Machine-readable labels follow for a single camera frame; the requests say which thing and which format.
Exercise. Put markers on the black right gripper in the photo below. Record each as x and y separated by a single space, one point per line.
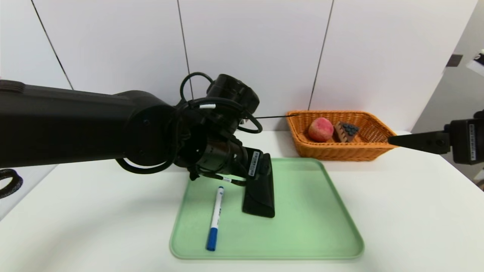
467 141

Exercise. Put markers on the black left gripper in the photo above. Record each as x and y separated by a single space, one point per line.
255 163

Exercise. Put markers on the black glasses case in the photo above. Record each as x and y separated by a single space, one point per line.
261 200

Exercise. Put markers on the blue capped whiteboard marker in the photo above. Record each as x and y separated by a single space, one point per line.
215 219

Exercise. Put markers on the red peach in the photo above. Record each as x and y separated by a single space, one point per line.
321 129

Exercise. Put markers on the chocolate blueberry cake slice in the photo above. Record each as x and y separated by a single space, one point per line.
346 132

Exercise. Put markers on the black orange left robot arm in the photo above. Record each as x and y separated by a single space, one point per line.
75 124

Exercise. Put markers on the orange wicker basket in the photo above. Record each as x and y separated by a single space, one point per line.
340 151

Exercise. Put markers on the thin black zip tie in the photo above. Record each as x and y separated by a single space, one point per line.
276 116

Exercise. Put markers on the light green plastic tray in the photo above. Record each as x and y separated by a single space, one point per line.
302 219

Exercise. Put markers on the dark grey wall plate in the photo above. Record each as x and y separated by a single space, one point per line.
454 61

